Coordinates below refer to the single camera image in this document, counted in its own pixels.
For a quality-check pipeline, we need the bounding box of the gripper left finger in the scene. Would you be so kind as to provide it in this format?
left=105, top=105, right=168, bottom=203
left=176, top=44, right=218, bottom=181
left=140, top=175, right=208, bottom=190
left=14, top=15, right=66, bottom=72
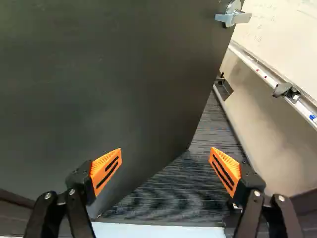
left=23, top=148, right=123, bottom=238

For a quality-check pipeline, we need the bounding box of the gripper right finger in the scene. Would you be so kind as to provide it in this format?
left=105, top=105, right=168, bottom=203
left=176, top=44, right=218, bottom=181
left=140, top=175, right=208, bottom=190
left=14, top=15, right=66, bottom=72
left=208, top=146, right=304, bottom=238

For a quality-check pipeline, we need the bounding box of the whiteboard with metal tray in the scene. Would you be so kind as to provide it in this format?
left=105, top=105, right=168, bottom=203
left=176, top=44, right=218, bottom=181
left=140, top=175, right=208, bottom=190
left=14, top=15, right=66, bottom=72
left=227, top=0, right=317, bottom=131

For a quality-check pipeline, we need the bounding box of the dark door with metal handle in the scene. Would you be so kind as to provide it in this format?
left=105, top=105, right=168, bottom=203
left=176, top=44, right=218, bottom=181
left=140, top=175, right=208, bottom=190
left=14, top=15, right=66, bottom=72
left=0, top=0, right=252, bottom=219

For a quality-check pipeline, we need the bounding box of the black whiteboard eraser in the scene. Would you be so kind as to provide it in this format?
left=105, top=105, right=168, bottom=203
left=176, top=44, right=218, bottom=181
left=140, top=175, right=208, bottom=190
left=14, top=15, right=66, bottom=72
left=272, top=82, right=294, bottom=98

